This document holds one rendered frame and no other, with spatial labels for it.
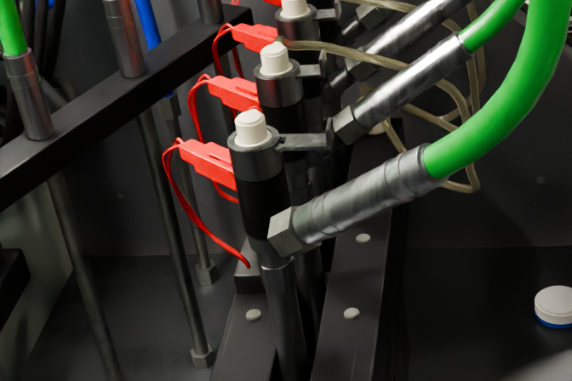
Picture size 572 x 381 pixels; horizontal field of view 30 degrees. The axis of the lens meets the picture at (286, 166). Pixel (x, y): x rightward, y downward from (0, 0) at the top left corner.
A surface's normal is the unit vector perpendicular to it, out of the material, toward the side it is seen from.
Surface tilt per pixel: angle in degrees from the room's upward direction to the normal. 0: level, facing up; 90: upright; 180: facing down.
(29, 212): 90
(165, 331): 0
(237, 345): 0
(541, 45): 93
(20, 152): 0
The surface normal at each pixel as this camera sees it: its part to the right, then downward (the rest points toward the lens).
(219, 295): -0.14, -0.84
